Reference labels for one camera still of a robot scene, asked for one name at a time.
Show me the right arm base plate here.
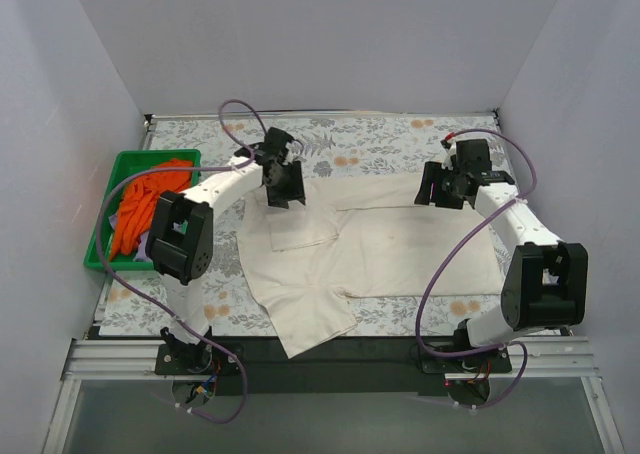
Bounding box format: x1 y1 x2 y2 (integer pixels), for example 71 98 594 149
408 343 512 375

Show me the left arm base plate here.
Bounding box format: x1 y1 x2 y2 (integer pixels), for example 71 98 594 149
153 342 244 395

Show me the cream white t shirt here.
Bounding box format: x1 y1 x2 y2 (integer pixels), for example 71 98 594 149
237 173 482 358

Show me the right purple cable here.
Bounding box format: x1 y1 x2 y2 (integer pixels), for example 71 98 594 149
414 128 540 411

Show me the green plastic tray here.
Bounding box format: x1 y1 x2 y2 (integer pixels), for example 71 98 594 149
99 149 201 271

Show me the purple t shirt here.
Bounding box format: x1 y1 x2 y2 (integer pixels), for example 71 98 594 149
108 214 151 263

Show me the floral patterned table mat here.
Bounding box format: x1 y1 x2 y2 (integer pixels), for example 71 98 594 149
95 113 516 337

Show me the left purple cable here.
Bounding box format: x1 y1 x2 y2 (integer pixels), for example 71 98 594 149
96 99 276 424

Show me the orange t shirt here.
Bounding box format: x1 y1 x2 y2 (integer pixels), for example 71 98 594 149
108 171 192 261

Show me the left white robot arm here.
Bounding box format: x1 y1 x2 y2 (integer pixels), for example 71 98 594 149
146 128 306 374

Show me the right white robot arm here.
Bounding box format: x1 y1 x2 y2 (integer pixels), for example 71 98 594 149
414 129 588 372

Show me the purple cable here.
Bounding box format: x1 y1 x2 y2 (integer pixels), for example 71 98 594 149
414 128 540 411
96 99 276 424

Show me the aluminium frame rail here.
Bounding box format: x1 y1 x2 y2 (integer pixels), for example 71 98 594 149
42 336 625 453

